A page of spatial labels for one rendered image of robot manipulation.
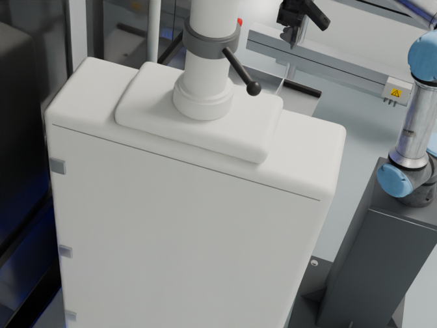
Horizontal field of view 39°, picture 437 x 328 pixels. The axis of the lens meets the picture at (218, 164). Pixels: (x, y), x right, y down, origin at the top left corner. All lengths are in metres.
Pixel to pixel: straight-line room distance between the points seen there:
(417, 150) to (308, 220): 0.88
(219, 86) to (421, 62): 0.83
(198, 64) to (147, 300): 0.60
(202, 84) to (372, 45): 2.79
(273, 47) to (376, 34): 0.75
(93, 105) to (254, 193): 0.31
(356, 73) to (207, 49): 2.23
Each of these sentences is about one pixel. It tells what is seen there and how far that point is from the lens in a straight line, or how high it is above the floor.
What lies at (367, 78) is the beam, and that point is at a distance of 3.12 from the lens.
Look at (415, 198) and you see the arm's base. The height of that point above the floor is 0.83.
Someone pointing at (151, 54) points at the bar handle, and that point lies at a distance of 1.45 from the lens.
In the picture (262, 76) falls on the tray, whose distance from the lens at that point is 2.28.
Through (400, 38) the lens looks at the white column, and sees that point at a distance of 3.67.
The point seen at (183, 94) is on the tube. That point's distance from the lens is 0.99.
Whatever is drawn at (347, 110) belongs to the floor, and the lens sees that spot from 3.70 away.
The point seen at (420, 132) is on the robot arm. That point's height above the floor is 1.15.
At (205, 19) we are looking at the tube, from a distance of 0.90.
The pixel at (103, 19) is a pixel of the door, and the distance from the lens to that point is 1.34.
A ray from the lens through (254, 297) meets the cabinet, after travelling 1.24.
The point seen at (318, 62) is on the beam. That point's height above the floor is 0.49.
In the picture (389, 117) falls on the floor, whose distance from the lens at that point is 3.76.
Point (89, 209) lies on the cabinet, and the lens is 1.19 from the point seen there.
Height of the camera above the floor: 2.25
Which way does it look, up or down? 45 degrees down
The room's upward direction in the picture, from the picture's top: 10 degrees clockwise
